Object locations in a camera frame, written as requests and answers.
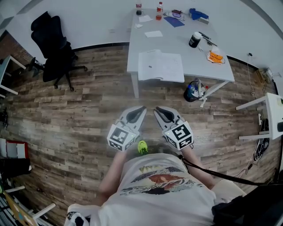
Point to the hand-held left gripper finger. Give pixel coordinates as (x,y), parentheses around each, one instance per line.
(129,111)
(140,121)

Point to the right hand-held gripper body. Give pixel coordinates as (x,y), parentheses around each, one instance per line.
(180,134)

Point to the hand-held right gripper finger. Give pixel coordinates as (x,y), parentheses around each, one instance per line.
(174,112)
(161,121)

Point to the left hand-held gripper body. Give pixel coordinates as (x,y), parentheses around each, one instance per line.
(120,136)

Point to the white paper booklet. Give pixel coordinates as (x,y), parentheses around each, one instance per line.
(161,66)

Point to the person's left forearm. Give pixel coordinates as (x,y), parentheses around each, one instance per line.
(112,174)

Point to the person's right forearm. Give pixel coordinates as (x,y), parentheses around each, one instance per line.
(192,154)

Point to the black trash bin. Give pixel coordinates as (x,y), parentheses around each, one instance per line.
(191,95)

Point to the camouflage trousers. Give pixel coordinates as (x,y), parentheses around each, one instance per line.
(161,150)

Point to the person's left yellow-green shoe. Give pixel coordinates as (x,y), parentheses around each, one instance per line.
(142,147)

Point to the white paper strip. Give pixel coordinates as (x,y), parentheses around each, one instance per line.
(203,102)

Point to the large white table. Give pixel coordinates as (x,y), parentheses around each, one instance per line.
(194,64)

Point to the orange packet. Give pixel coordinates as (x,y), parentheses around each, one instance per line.
(215,57)

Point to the white printed t-shirt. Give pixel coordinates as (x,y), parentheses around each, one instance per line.
(159,205)

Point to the black jar with white lid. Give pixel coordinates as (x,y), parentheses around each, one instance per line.
(194,40)

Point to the white plastic wrapper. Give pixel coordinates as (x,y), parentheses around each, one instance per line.
(217,49)

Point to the white paper slip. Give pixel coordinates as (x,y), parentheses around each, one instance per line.
(153,34)

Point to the white power strip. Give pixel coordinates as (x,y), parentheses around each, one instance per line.
(260,119)

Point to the black pen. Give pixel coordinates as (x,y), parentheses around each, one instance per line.
(204,35)

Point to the small crumpled white tissue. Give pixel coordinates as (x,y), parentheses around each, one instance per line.
(138,25)

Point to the dark blue booklet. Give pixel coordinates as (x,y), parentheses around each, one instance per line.
(174,22)

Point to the black office chair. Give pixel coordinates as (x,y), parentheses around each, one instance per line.
(55,50)

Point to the small white table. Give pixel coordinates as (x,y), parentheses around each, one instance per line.
(274,114)

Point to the grey box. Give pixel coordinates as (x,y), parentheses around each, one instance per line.
(203,21)

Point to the purple white wipes pack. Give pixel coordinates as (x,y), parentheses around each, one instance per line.
(175,16)

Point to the black kettle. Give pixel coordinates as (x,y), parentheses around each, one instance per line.
(280,126)

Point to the brown wallet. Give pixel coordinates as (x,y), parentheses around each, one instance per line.
(177,11)

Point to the blue cloth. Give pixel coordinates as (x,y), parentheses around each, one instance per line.
(197,14)

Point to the plastic bottle with red drink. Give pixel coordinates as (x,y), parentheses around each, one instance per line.
(159,12)

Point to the black backpack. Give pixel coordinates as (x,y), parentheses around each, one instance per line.
(247,212)

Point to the plastic bottle with dark drink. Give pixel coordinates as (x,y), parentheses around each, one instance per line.
(138,8)

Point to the red white box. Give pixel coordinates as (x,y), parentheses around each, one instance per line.
(16,148)

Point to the yellow wooden board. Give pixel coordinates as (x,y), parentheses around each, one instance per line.
(17,212)

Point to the blue-topped white table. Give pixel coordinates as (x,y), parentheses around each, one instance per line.
(3,70)

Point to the white wall socket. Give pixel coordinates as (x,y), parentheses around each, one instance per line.
(128,29)
(112,31)

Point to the white frame rack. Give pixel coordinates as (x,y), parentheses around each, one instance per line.
(44,210)

